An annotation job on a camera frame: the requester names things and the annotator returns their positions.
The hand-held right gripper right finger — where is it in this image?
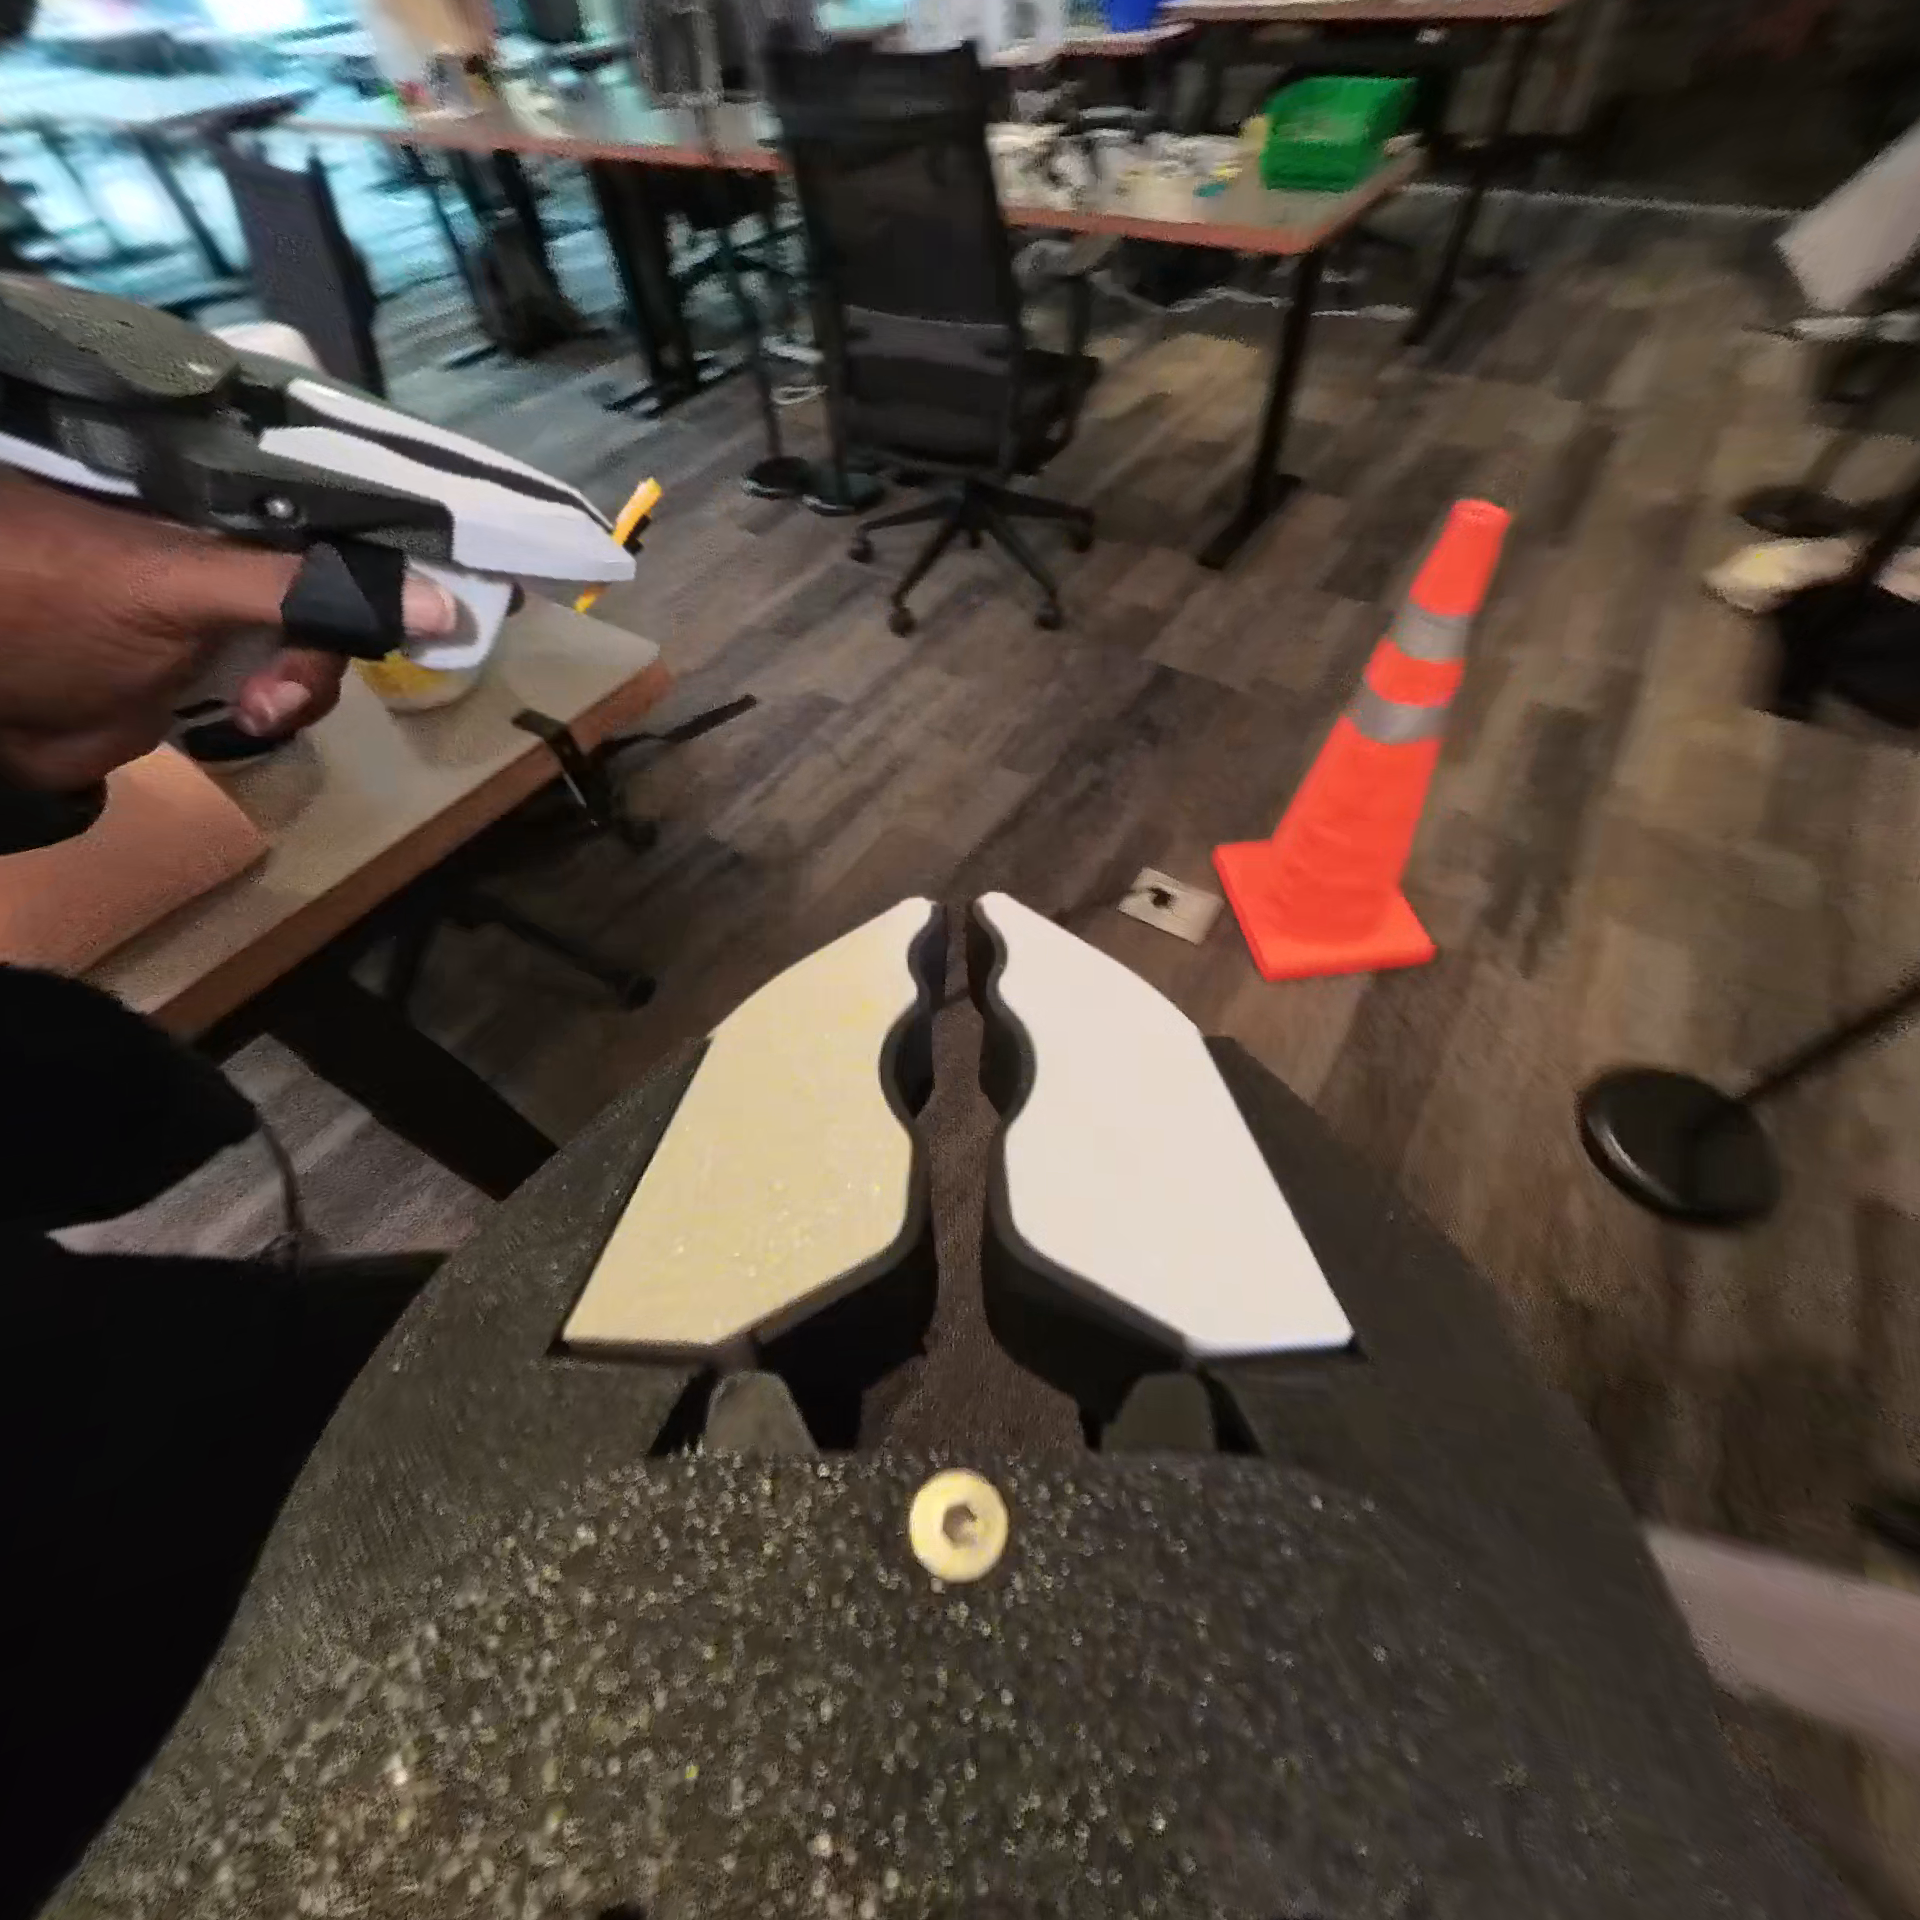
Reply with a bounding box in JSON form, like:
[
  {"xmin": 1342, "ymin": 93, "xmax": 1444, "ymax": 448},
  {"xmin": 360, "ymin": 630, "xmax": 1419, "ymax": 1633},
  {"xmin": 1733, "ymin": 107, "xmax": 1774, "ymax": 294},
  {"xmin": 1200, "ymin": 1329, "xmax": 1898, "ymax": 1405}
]
[{"xmin": 966, "ymin": 890, "xmax": 1357, "ymax": 1445}]

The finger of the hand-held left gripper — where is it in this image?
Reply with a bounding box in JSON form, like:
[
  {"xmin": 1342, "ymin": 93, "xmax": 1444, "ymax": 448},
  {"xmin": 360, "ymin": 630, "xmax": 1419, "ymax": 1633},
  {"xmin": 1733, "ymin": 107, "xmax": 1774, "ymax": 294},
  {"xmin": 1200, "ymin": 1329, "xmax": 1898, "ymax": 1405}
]
[
  {"xmin": 280, "ymin": 378, "xmax": 603, "ymax": 521},
  {"xmin": 258, "ymin": 424, "xmax": 642, "ymax": 587}
]

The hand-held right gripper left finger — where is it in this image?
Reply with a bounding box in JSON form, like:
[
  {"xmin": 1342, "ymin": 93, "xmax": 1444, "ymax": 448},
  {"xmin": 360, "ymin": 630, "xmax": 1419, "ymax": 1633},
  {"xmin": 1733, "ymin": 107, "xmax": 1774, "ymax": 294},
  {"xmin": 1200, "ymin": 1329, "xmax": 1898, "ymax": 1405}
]
[{"xmin": 557, "ymin": 897, "xmax": 944, "ymax": 1445}]

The yellow lego side panel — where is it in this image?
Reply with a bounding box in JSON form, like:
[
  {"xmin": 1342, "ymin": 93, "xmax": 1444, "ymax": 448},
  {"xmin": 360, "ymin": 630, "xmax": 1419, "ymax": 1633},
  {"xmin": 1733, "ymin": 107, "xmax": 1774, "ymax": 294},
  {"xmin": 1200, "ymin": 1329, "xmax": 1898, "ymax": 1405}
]
[{"xmin": 575, "ymin": 476, "xmax": 666, "ymax": 617}]

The person's left hand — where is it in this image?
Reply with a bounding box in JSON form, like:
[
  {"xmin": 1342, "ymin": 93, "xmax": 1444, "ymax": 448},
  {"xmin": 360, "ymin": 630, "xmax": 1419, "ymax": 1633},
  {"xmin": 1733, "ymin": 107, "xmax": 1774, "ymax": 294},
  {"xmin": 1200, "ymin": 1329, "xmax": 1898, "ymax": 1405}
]
[{"xmin": 0, "ymin": 476, "xmax": 462, "ymax": 794}]

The grey desk with wooden edge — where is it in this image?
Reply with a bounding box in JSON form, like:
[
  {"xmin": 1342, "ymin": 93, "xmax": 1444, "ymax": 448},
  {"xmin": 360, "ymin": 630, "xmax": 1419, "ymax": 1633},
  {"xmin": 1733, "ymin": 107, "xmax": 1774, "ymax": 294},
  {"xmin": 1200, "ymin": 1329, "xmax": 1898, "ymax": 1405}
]
[{"xmin": 81, "ymin": 592, "xmax": 673, "ymax": 1202}]

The small yellow object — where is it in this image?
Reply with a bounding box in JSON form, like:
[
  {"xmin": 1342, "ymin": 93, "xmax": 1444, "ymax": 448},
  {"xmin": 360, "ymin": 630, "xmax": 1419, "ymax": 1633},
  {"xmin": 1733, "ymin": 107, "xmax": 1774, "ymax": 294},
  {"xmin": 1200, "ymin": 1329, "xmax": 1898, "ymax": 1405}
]
[{"xmin": 357, "ymin": 646, "xmax": 487, "ymax": 714}]

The black office chair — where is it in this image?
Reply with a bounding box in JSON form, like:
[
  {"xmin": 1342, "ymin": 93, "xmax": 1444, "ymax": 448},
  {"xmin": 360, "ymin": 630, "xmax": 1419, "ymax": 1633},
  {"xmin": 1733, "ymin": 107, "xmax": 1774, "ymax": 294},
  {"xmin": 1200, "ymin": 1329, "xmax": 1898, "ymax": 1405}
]
[
  {"xmin": 214, "ymin": 140, "xmax": 390, "ymax": 399},
  {"xmin": 761, "ymin": 41, "xmax": 1105, "ymax": 632}
]

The metal floor outlet plate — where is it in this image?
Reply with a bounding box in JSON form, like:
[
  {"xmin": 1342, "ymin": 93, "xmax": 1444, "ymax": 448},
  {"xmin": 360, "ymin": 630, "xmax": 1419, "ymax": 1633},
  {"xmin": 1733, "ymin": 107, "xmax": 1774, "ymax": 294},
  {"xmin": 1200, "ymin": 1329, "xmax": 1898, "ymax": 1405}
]
[{"xmin": 1117, "ymin": 864, "xmax": 1227, "ymax": 947}]

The wooden-edged desk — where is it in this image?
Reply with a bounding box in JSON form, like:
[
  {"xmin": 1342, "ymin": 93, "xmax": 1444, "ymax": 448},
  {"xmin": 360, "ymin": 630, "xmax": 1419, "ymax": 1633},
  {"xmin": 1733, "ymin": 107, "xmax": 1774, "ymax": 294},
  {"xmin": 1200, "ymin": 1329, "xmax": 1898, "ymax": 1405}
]
[
  {"xmin": 989, "ymin": 126, "xmax": 1425, "ymax": 572},
  {"xmin": 283, "ymin": 91, "xmax": 797, "ymax": 420}
]

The orange traffic cone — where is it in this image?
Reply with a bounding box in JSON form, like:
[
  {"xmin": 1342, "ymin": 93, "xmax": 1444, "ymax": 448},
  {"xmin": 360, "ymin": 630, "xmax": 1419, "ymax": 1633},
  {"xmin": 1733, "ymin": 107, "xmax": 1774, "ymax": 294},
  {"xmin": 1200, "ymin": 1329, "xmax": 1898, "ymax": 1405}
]
[{"xmin": 1210, "ymin": 500, "xmax": 1516, "ymax": 984}]

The brown cardboard sheet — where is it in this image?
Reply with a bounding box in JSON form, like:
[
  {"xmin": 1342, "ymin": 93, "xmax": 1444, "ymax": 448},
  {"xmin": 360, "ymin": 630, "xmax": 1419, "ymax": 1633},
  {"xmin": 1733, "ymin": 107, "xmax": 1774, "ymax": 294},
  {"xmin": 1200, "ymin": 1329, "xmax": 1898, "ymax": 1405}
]
[{"xmin": 0, "ymin": 746, "xmax": 274, "ymax": 977}]

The black round-base stand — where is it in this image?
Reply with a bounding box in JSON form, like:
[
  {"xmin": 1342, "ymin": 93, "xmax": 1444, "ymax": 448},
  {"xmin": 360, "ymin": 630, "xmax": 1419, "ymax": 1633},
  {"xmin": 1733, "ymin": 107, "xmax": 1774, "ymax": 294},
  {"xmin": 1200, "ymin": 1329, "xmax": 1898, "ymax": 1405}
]
[{"xmin": 1575, "ymin": 974, "xmax": 1920, "ymax": 1230}]

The green plastic bin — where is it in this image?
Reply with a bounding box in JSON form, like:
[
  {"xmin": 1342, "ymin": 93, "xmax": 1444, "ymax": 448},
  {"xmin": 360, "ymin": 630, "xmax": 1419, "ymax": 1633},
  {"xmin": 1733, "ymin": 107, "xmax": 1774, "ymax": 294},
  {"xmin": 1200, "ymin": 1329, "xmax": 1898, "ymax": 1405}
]
[{"xmin": 1257, "ymin": 76, "xmax": 1419, "ymax": 191}]

